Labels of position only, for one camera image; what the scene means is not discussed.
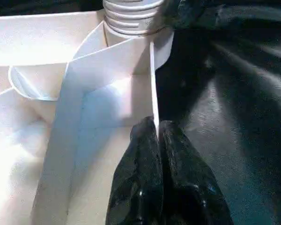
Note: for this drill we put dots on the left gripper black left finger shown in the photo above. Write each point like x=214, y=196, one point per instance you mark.
x=140, y=182

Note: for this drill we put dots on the white plastic table top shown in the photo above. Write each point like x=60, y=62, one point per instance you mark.
x=72, y=105

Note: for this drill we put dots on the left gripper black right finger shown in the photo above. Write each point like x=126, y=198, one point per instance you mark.
x=189, y=187

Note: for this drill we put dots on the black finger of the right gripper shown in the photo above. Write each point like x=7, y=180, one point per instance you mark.
x=180, y=14

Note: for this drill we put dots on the white plastic table leg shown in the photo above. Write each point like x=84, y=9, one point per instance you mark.
x=131, y=16

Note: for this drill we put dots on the black work mat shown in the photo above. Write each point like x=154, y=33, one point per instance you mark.
x=236, y=117

